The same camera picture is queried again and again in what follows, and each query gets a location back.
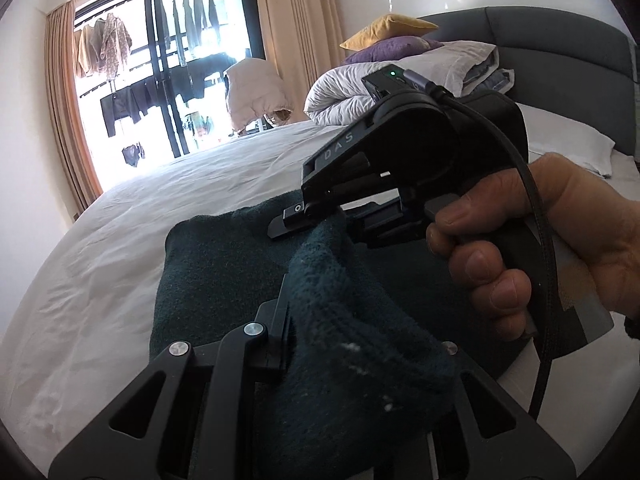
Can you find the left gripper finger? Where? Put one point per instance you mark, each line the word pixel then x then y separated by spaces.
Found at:
pixel 275 316

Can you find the dark green knit garment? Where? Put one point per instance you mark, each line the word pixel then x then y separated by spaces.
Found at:
pixel 369 326

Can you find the person's right hand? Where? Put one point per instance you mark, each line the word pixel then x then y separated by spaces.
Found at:
pixel 490 240

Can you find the folded grey white duvet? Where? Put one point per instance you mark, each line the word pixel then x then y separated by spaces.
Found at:
pixel 343 94

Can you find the purple pillow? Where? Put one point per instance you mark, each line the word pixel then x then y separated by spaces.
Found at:
pixel 393 49

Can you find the yellow pillow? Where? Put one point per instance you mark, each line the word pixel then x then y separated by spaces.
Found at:
pixel 387 26

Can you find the white pillow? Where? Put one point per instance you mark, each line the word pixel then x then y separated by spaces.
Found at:
pixel 578 142

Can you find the beige curtain far side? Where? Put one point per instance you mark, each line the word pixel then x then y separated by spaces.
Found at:
pixel 302 40

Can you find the beige curtain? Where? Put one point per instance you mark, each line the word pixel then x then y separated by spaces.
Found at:
pixel 302 40
pixel 67 128

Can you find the white bed sheet mattress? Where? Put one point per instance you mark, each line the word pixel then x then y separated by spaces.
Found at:
pixel 82 330

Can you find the dark grey upholstered headboard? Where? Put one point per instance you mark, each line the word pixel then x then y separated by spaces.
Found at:
pixel 564 62

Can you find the beige curtain near side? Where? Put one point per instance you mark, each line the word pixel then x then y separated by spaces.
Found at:
pixel 67 128

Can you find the black framed balcony window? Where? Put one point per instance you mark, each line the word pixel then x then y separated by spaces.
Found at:
pixel 151 84

